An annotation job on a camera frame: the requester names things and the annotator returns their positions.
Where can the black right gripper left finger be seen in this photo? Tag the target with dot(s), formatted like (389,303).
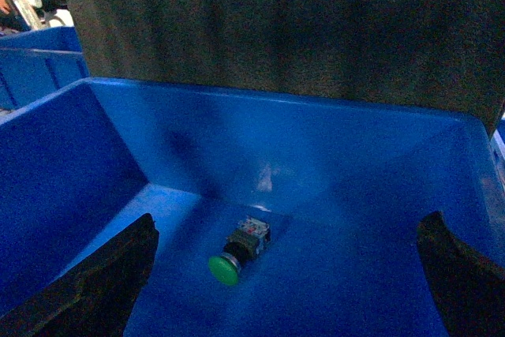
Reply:
(97,296)

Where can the black backing panel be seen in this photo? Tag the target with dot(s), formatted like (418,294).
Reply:
(439,54)

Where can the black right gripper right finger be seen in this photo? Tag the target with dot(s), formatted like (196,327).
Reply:
(466,286)

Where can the blue target bin left shelf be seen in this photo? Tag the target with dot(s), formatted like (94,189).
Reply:
(343,186)

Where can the green mushroom push button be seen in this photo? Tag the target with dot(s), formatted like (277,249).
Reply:
(247,241)

